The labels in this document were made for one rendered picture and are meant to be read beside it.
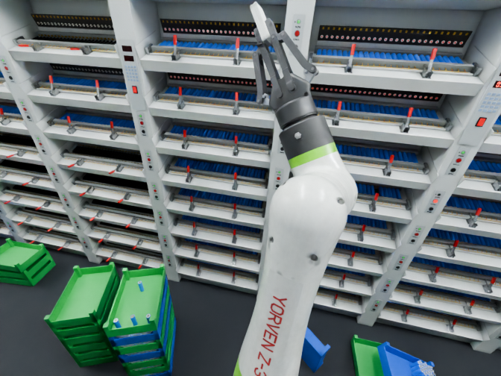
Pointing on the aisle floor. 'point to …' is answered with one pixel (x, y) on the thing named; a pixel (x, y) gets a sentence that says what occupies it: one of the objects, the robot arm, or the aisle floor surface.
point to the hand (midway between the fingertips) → (262, 24)
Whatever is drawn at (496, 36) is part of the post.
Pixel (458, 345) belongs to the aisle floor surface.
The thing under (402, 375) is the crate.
